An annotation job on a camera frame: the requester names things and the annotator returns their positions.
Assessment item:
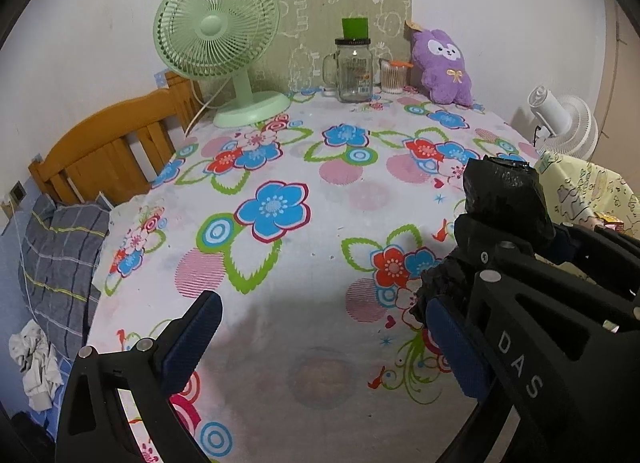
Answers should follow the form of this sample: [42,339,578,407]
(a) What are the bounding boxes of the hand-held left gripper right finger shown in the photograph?
[427,269,640,463]

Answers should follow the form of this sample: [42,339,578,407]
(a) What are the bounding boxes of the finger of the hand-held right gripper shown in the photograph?
[455,213,640,324]
[552,224,640,300]

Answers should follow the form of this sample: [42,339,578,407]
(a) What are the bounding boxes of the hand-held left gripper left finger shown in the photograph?
[55,291,223,463]

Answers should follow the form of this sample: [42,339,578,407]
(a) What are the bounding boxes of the black plastic bag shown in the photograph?
[409,155,556,329]

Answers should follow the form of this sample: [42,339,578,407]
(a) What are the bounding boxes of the yellow printed storage box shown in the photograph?
[532,150,640,236]

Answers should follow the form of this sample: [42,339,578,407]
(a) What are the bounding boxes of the yellow snack packet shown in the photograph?
[594,212,627,235]

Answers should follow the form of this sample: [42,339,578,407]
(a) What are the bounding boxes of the white circulation fan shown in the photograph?
[529,85,600,162]

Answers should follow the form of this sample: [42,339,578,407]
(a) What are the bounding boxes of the floral tablecloth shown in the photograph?
[82,84,547,463]

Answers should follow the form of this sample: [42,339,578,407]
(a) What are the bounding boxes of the grey plaid pillow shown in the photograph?
[17,193,112,360]

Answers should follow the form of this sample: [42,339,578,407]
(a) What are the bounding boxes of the white crumpled cloth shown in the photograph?
[7,319,64,412]

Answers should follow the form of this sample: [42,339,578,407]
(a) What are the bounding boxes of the blue bed sheet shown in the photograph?
[27,357,72,431]

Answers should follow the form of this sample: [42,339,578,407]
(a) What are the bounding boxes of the purple plush bunny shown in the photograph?
[406,22,475,108]

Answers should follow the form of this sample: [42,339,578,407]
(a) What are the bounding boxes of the cotton swab container orange lid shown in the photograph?
[379,60,414,94]

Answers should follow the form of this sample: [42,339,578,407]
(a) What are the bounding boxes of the wooden bed headboard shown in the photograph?
[27,70,204,206]

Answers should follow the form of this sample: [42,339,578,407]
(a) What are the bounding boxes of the glass jar mug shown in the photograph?
[321,38,377,104]

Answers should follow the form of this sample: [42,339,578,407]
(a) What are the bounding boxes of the green cup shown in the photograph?
[341,17,371,42]

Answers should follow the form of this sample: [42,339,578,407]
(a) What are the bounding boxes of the green desk fan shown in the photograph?
[152,0,292,129]

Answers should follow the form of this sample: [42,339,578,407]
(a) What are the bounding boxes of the white fan cable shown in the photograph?
[184,77,222,137]

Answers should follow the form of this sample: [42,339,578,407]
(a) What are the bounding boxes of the beige printed wall sheet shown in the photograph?
[249,0,414,94]

